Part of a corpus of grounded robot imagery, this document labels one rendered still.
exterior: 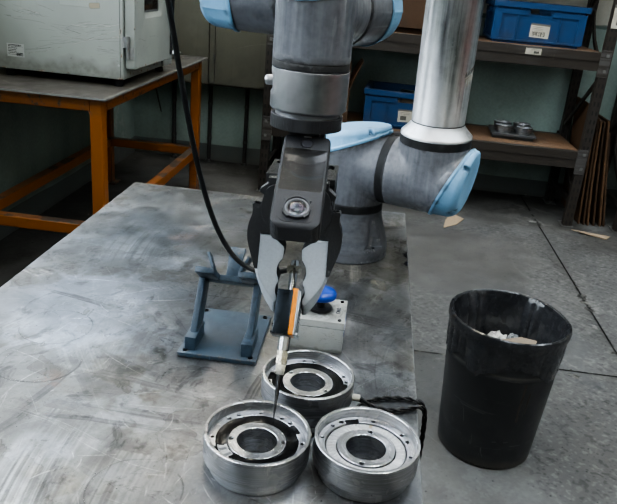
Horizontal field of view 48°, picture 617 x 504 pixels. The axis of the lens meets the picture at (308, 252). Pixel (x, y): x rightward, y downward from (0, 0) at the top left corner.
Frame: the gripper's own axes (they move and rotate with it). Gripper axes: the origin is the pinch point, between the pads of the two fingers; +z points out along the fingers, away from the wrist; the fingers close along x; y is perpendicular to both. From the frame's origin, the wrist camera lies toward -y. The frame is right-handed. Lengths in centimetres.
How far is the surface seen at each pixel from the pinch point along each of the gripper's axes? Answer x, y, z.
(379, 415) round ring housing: -10.9, -4.2, 9.5
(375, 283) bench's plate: -10.4, 37.8, 13.3
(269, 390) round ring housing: 1.2, -2.0, 9.7
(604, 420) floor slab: -94, 131, 94
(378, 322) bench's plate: -11.0, 24.0, 13.2
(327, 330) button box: -4.0, 13.6, 9.9
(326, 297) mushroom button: -3.4, 15.4, 6.1
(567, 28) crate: -110, 346, -16
